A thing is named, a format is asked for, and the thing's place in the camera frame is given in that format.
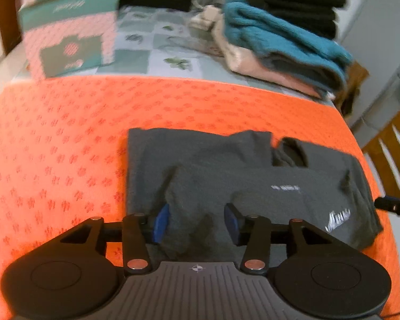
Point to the pink folded garment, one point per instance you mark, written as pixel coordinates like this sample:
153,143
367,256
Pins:
246,66

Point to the leaf patterned tablecloth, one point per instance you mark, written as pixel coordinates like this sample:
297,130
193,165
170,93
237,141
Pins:
143,63

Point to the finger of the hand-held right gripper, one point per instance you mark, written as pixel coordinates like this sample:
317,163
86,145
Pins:
393,206

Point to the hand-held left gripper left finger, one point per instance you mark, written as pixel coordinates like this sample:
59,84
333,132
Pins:
161,221

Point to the wooden chair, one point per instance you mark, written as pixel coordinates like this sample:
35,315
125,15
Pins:
376,160
353,86

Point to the orange patterned mat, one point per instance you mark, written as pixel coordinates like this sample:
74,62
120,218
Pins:
53,140

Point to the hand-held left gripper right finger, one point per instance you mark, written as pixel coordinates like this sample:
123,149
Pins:
232,223

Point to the dark grey sweatshirt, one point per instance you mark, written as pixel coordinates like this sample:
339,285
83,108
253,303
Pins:
220,160

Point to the black folded garment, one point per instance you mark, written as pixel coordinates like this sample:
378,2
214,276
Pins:
296,3

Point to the teal knit sweater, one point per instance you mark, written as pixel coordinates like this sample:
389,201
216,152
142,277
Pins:
280,36

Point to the pink and green box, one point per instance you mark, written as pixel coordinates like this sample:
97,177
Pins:
70,33

